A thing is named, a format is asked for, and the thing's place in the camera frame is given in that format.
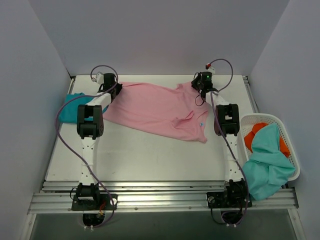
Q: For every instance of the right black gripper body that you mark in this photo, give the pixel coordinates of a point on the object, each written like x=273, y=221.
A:
x=196, y=83

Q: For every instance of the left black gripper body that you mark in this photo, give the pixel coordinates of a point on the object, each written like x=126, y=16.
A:
x=116, y=89

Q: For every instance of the pink t shirt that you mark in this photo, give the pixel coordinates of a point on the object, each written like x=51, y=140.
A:
x=175, y=113

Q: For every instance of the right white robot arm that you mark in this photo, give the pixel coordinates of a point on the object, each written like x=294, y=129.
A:
x=226, y=124

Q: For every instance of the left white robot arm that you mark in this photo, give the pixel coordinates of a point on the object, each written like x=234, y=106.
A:
x=90, y=124

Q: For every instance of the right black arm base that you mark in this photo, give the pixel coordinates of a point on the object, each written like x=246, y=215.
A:
x=228, y=207

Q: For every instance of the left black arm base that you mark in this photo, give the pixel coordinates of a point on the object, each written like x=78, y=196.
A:
x=98, y=208

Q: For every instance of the folded teal t shirt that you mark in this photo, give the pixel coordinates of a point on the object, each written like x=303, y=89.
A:
x=69, y=111

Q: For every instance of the white plastic laundry basket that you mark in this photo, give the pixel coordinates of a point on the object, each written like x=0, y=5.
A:
x=249, y=120

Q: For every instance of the orange t shirt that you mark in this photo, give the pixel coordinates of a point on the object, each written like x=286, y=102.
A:
x=248, y=139

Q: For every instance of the light turquoise t shirt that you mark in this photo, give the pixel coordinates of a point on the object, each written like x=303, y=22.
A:
x=267, y=168

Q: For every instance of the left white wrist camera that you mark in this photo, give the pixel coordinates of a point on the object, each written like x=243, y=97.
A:
x=99, y=78

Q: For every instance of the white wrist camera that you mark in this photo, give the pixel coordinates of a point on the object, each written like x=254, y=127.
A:
x=210, y=68
x=99, y=78

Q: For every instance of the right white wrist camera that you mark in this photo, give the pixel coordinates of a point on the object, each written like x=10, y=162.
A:
x=210, y=68

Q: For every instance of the aluminium mounting rail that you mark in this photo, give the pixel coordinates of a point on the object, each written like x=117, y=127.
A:
x=133, y=196

